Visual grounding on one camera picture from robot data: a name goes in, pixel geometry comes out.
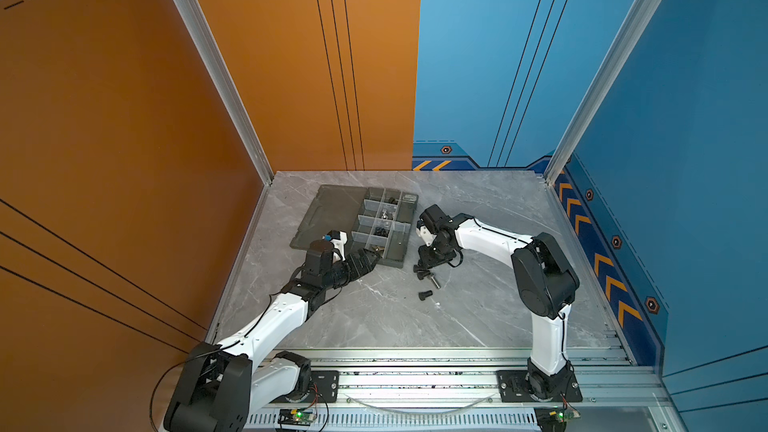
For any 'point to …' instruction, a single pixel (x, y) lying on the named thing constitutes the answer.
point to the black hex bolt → (424, 294)
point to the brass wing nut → (378, 248)
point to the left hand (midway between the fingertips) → (372, 258)
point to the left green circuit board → (296, 417)
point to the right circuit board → (555, 418)
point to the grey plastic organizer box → (378, 220)
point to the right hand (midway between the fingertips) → (425, 262)
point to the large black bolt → (421, 273)
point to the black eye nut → (381, 231)
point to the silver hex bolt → (434, 281)
